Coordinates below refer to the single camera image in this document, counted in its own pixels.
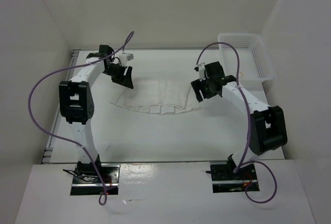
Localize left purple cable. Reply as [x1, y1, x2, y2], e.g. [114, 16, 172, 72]
[27, 30, 136, 206]

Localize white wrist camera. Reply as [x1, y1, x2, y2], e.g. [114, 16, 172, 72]
[194, 63, 206, 81]
[118, 52, 134, 66]

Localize white pleated skirt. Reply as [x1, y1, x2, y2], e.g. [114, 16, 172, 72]
[110, 79, 200, 115]

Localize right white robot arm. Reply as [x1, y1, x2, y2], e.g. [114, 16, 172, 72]
[191, 62, 288, 179]

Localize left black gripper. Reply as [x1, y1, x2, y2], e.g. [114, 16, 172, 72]
[102, 63, 133, 89]

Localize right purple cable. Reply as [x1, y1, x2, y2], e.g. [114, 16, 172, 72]
[196, 42, 278, 204]

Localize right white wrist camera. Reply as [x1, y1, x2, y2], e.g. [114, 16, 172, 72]
[194, 63, 206, 81]

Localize white plastic mesh basket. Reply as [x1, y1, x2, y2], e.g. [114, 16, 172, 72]
[218, 33, 275, 82]

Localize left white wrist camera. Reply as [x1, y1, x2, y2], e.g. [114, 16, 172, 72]
[118, 52, 134, 66]

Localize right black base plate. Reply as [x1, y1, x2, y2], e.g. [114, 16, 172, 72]
[205, 162, 260, 193]

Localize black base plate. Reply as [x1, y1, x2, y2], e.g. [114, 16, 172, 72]
[205, 162, 260, 193]
[63, 163, 121, 196]

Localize purple cable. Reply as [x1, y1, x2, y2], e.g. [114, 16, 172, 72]
[27, 30, 136, 206]
[196, 42, 278, 204]

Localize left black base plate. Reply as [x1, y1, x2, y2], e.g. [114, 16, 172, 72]
[63, 163, 121, 196]

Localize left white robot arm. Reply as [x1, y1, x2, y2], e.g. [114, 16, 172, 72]
[59, 45, 134, 183]

